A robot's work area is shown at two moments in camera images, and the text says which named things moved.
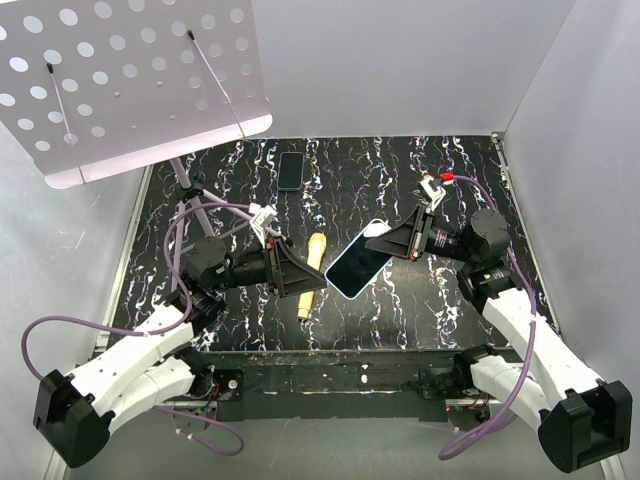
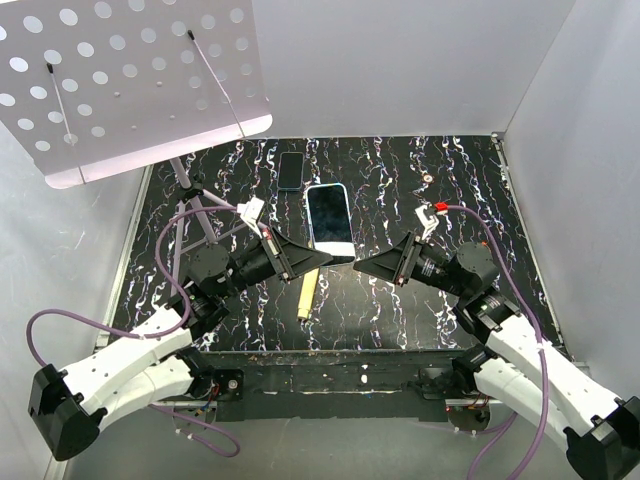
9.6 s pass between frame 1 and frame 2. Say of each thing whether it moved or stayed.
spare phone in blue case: stayed
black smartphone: moved
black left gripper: moved
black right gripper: moved
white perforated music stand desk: stayed
